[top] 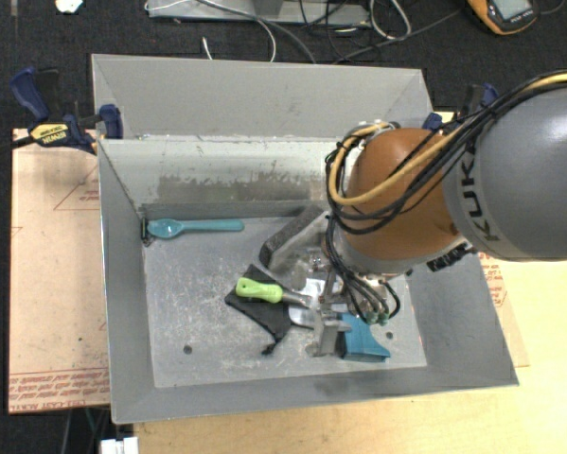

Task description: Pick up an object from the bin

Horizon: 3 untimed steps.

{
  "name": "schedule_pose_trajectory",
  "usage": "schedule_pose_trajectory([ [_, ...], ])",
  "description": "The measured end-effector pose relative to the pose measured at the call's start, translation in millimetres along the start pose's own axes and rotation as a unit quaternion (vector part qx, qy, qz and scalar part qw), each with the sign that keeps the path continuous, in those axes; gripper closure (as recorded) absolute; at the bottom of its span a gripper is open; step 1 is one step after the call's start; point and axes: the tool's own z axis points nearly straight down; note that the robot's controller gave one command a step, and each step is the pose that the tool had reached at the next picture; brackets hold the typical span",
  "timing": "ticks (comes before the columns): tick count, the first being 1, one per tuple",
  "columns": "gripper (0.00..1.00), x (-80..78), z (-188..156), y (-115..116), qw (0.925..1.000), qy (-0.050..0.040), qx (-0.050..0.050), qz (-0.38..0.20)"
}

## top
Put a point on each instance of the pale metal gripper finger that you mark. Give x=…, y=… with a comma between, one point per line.
x=334, y=341
x=322, y=341

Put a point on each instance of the blue plastic block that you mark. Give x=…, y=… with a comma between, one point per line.
x=363, y=343

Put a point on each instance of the grey sponge block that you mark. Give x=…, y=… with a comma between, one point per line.
x=288, y=241

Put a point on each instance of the black cloth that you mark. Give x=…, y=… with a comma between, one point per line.
x=264, y=315

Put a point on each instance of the grey metal bin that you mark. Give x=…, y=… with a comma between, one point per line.
x=207, y=310

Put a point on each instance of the teal plastic spoon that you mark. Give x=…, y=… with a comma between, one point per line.
x=188, y=226

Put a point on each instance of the brown cardboard board red print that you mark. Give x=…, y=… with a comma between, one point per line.
x=51, y=253

